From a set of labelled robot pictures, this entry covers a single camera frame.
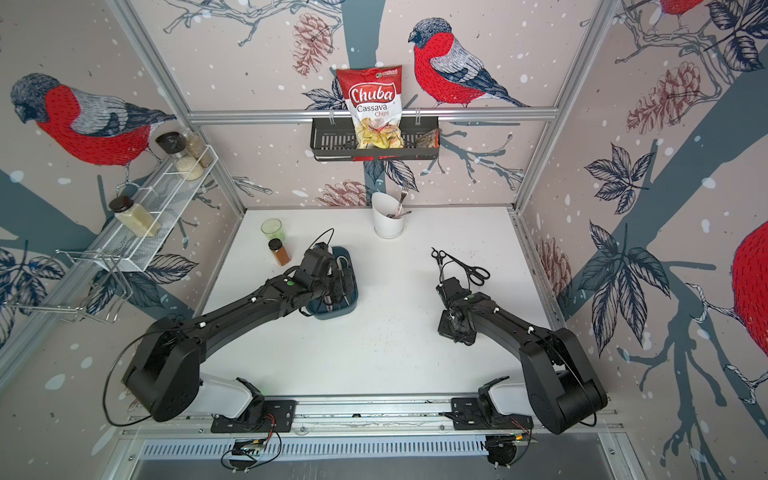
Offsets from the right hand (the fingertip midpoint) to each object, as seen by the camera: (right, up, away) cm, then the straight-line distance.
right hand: (449, 331), depth 89 cm
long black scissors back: (+12, +15, +12) cm, 23 cm away
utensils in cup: (-15, +37, +19) cm, 44 cm away
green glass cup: (-63, +31, +22) cm, 74 cm away
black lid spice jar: (-77, +50, -5) cm, 92 cm away
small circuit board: (-52, -22, -18) cm, 59 cm away
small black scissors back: (0, +22, +18) cm, 28 cm away
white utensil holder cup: (-20, +32, +18) cm, 42 cm away
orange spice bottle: (-55, +23, +11) cm, 61 cm away
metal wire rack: (-81, +19, -28) cm, 88 cm away
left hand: (-30, +18, -2) cm, 35 cm away
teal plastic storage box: (-33, +9, +6) cm, 35 cm away
